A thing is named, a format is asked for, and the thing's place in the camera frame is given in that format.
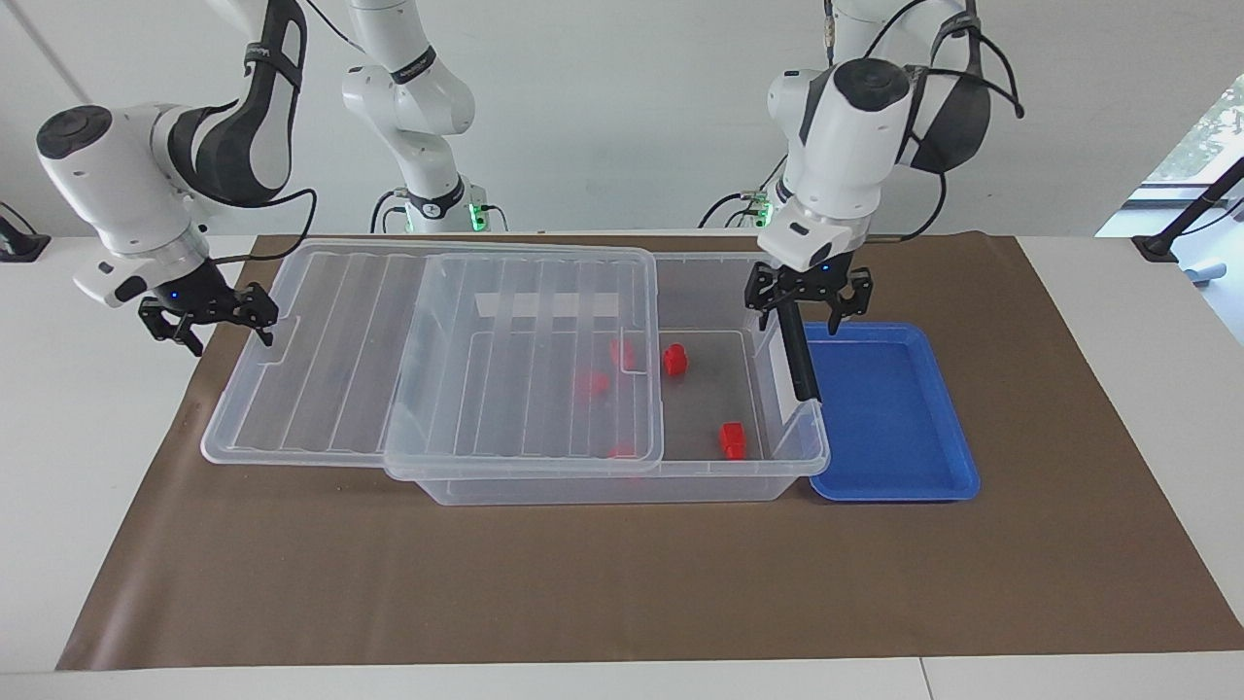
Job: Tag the brown paper table mat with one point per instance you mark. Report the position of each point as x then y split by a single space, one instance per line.
622 583

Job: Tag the green status light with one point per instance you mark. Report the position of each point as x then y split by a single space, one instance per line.
476 216
761 204

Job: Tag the clear plastic storage box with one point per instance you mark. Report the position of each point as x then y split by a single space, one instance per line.
709 389

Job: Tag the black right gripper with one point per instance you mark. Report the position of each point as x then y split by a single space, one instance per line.
204 301

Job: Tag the red block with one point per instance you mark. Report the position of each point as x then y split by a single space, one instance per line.
732 439
674 360
622 450
591 382
622 352

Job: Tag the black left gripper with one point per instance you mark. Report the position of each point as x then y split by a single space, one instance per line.
812 284

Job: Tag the black stand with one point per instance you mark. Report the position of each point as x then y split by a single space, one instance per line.
1157 245

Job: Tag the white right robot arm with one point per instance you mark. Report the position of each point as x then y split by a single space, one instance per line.
107 194

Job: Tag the black desk object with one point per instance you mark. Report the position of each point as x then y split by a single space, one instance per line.
19 245

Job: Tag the pale blue object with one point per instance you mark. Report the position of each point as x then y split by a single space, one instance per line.
1210 270

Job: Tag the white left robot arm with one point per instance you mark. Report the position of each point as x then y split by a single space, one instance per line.
846 146

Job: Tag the clear ribbed box lid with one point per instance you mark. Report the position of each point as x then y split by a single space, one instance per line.
311 369

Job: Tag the blue plastic tray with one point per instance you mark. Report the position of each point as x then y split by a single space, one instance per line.
894 428

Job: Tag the window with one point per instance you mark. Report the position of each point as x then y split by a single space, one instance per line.
1215 126

